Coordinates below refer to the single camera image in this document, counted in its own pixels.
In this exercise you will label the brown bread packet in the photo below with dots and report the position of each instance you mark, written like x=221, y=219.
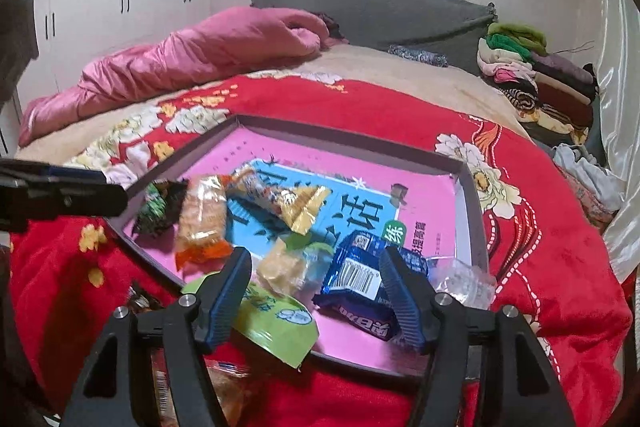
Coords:
x=230, y=392

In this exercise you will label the grey headboard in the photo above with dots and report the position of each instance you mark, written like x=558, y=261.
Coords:
x=390, y=17

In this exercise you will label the brown chocolate bar packet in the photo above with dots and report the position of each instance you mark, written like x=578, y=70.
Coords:
x=142, y=299

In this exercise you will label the dark green pea packet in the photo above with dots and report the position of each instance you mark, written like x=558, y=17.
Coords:
x=157, y=209

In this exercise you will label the clear plastic snack packet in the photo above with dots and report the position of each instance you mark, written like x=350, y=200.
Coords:
x=462, y=282

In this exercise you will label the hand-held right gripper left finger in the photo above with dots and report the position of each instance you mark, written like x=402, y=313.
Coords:
x=230, y=302

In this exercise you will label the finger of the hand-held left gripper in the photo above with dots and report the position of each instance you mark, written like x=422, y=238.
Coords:
x=85, y=199
x=75, y=172

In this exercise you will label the beige bed sheet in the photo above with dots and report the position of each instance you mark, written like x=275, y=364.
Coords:
x=400, y=77

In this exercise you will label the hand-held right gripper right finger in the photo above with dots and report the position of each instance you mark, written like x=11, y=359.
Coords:
x=405, y=302

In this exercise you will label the light green snack packet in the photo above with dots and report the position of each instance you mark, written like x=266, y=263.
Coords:
x=275, y=327

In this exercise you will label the yellow bread packet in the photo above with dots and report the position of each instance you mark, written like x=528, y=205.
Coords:
x=295, y=207

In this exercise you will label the cream satin sheet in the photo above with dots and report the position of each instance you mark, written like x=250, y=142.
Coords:
x=620, y=107

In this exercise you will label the orange cracker packet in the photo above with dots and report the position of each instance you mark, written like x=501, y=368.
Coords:
x=200, y=217

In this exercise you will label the red floral blanket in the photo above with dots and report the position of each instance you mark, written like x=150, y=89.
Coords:
x=550, y=257

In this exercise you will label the pink and blue book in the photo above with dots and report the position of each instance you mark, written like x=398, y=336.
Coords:
x=435, y=207

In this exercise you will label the pink quilt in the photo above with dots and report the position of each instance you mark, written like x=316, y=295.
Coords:
x=175, y=62

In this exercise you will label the yellow green snack packet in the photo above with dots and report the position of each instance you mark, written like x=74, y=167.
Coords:
x=282, y=269

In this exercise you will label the stack of folded clothes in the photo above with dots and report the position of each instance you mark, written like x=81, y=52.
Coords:
x=545, y=97

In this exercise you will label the blue biscuit packet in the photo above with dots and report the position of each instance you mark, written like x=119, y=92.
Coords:
x=350, y=279

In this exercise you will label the dark patterned cloth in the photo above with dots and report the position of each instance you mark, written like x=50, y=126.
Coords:
x=417, y=56

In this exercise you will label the dark cardboard box tray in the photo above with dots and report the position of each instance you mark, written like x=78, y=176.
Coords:
x=350, y=137

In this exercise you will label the pale crumpled cloth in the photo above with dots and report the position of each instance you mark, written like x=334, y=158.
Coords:
x=585, y=172

